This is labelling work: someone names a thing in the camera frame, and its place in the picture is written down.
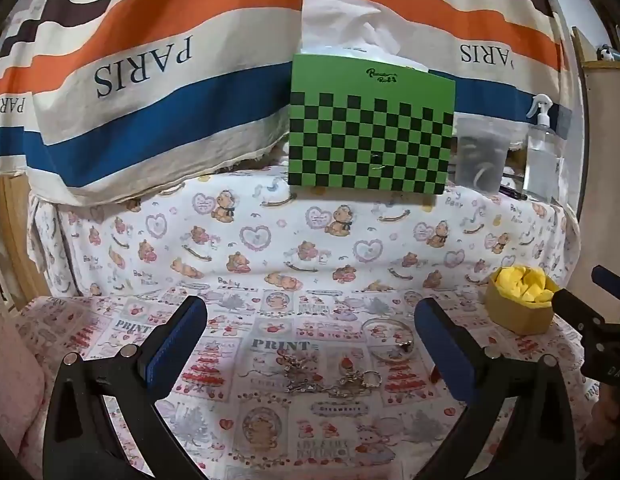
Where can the strawberry print cloth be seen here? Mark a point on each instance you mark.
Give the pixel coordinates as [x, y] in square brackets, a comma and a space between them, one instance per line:
[270, 435]

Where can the yellow cloth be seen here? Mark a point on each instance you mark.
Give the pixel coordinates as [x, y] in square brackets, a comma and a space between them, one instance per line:
[522, 285]

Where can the white tissue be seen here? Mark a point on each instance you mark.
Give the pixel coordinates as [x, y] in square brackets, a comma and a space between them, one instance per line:
[350, 20]

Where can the clear plastic cup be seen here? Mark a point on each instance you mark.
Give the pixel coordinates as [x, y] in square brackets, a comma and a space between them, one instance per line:
[482, 155]

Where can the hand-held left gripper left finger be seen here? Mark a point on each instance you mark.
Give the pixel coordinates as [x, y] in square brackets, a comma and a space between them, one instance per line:
[182, 340]

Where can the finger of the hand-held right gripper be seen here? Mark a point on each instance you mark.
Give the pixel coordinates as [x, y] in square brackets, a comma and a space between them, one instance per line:
[572, 305]
[610, 280]

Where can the small tan cardboard box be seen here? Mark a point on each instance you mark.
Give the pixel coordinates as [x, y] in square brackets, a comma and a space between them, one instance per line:
[517, 316]

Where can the clear spray bottle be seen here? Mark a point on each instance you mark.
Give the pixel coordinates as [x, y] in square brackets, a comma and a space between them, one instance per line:
[542, 160]

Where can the wooden board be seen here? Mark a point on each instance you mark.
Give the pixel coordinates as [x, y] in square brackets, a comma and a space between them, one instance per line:
[602, 160]

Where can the bear print cloth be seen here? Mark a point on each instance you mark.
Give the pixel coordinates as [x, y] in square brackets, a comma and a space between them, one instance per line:
[240, 240]

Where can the green checkered tissue box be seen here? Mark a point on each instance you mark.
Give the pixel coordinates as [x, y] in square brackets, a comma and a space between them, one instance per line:
[370, 135]

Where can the wooden frame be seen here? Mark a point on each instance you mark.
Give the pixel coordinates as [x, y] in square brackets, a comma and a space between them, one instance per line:
[17, 240]

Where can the pink cushion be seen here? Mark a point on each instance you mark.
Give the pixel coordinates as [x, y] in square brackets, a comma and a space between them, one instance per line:
[12, 375]

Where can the panda figure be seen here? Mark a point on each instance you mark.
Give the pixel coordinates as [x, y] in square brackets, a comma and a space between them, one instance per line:
[606, 53]

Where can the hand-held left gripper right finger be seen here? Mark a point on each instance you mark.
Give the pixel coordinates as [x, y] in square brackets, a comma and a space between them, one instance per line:
[445, 350]

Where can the striped lettered cloth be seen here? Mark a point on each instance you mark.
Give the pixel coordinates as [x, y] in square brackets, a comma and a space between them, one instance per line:
[190, 85]

